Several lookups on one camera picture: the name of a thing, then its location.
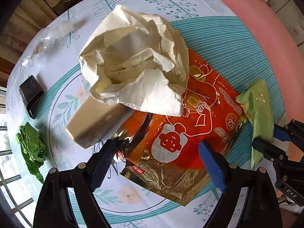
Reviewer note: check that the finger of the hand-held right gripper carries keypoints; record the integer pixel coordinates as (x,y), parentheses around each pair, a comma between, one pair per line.
(268,150)
(281,133)

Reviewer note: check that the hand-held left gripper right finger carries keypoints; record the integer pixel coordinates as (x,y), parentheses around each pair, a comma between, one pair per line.
(211,166)

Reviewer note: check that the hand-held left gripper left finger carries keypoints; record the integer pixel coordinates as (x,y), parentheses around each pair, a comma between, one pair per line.
(104,163)

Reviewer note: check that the pale green packet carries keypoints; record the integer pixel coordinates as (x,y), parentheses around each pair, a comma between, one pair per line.
(260,114)

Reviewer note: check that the orange foil packet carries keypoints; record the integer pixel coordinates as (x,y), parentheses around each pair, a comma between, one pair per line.
(175,128)

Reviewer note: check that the green plastic bag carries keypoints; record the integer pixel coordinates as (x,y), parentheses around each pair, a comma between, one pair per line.
(32,147)

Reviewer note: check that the small black box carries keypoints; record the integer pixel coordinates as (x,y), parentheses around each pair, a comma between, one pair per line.
(29,92)

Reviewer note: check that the white paper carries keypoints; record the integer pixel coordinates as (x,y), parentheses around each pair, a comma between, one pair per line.
(133,59)

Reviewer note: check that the clear plastic bottle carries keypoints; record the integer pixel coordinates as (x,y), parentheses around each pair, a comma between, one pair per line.
(52,38)

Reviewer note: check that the beige box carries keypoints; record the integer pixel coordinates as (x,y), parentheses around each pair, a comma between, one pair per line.
(95,123)

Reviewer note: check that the pink bed sheet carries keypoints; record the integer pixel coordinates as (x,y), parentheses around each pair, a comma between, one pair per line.
(273,40)

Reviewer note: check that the tree-print tablecloth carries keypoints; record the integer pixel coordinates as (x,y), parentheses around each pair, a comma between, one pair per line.
(213,28)

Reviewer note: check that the beige curtain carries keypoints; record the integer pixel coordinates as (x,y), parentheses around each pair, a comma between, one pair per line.
(26,23)

